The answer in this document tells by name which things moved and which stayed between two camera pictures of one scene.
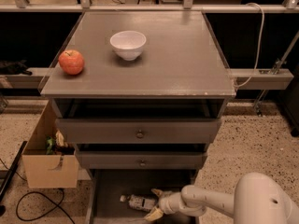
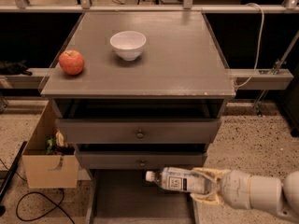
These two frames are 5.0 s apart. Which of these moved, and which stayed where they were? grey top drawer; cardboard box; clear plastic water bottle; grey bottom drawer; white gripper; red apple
Moved: clear plastic water bottle; white gripper
Stayed: red apple; grey top drawer; grey bottom drawer; cardboard box
